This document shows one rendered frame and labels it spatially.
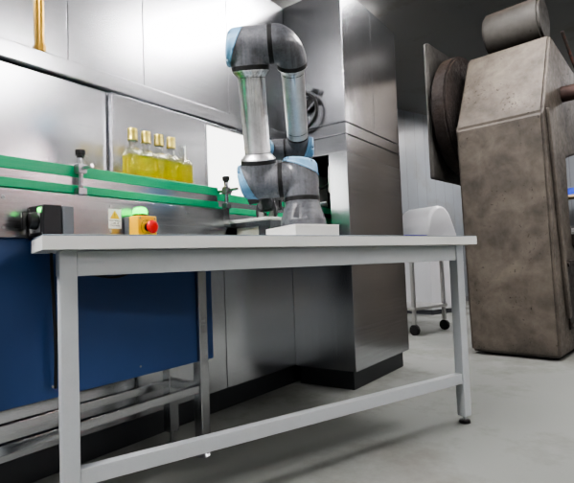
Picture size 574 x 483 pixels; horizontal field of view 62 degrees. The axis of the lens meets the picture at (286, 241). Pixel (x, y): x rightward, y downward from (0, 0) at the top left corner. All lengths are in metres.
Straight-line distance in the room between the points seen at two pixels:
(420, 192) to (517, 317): 3.98
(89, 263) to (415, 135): 6.37
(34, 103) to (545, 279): 2.90
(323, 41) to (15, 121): 1.66
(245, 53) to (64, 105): 0.68
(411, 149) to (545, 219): 4.02
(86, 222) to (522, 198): 2.69
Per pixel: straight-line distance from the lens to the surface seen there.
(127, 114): 1.98
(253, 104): 1.57
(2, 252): 1.39
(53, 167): 1.48
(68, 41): 1.97
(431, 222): 6.03
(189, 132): 2.17
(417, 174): 7.17
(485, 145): 3.53
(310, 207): 1.55
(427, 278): 5.94
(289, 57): 1.58
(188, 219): 1.71
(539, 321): 3.45
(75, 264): 1.25
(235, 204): 2.07
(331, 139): 2.62
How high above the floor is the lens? 0.66
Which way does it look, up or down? 3 degrees up
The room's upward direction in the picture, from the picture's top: 2 degrees counter-clockwise
